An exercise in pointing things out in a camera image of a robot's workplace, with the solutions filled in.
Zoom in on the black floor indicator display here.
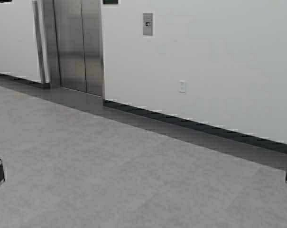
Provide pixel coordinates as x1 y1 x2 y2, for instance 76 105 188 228
103 0 119 4

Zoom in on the white wall outlet plate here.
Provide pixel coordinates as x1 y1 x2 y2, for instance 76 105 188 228
179 80 186 93

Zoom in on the stainless steel elevator door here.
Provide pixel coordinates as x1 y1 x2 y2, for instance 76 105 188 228
41 0 103 96

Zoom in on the elevator call button panel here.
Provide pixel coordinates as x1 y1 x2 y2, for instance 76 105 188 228
143 12 153 36

